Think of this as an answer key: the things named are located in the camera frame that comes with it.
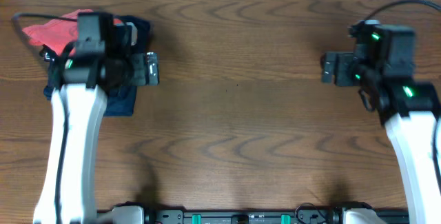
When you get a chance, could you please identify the red soccer t-shirt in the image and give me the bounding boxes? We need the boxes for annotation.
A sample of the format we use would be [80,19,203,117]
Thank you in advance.
[21,8,123,57]

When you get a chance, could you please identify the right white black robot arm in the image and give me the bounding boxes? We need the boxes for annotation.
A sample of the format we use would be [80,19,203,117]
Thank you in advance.
[322,52,440,223]

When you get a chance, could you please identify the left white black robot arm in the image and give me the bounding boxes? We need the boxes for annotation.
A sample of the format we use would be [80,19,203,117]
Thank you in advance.
[33,83,154,223]

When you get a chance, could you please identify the folded navy blue shirt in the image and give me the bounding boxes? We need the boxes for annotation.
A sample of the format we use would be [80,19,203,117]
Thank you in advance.
[43,15,152,117]

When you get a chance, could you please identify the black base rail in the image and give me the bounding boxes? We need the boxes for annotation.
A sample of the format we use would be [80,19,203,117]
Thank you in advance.
[97,202,409,224]

